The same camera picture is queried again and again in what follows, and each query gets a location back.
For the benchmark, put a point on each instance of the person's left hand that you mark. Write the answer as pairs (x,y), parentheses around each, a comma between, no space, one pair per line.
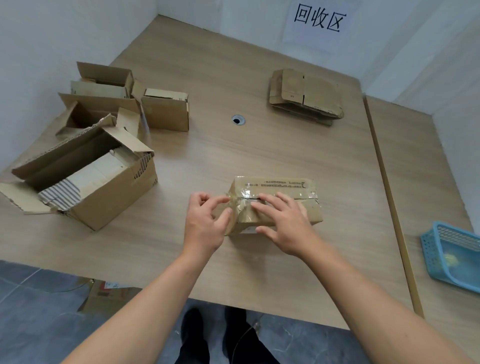
(202,228)

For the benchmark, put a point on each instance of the person's right hand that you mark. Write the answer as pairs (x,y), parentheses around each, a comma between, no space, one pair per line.
(290,228)

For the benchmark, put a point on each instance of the person's left thumb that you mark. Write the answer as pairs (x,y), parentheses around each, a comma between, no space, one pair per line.
(225,220)

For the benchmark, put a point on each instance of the person's right middle finger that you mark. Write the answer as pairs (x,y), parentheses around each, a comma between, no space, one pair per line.
(270,200)

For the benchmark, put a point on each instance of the person's right thumb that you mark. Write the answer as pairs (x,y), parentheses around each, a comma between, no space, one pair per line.
(267,236)

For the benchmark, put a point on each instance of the person's right little finger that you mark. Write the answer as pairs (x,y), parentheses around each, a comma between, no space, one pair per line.
(303,210)

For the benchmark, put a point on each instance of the taped brown cardboard box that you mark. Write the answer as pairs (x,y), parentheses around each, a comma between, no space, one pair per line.
(296,187)

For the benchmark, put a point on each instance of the person's right forearm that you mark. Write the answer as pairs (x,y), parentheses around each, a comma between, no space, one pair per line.
(375,315)

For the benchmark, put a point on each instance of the person's left forearm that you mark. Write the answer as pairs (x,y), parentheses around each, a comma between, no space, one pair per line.
(150,315)

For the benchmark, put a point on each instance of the stack of flattened cardboard boxes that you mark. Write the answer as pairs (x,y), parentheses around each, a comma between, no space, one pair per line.
(305,95)

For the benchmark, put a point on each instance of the large torn open cardboard box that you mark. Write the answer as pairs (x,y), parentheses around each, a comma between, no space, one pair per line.
(112,202)

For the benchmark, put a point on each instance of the small brown cardboard box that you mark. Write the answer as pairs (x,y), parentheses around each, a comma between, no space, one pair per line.
(165,112)

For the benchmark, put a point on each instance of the white inner carton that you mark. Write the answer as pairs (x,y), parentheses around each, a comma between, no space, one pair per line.
(101,170)

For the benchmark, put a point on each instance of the printed cardboard box on floor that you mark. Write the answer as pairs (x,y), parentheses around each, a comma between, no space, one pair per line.
(108,296)

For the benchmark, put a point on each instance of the blue plastic basket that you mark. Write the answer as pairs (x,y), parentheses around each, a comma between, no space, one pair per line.
(438,262)

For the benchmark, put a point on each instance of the yellow item in basket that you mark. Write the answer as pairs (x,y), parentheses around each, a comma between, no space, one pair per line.
(451,260)

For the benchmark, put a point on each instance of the striped packing paper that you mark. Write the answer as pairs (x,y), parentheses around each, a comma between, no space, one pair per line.
(60,193)

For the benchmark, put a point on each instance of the medium open empty cardboard box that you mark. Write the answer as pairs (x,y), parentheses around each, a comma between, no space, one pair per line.
(90,112)

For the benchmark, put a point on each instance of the open cardboard box with insert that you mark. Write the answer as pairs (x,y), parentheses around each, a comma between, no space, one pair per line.
(105,77)

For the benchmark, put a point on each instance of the white paper wall sign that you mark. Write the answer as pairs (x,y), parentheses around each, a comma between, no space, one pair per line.
(315,26)

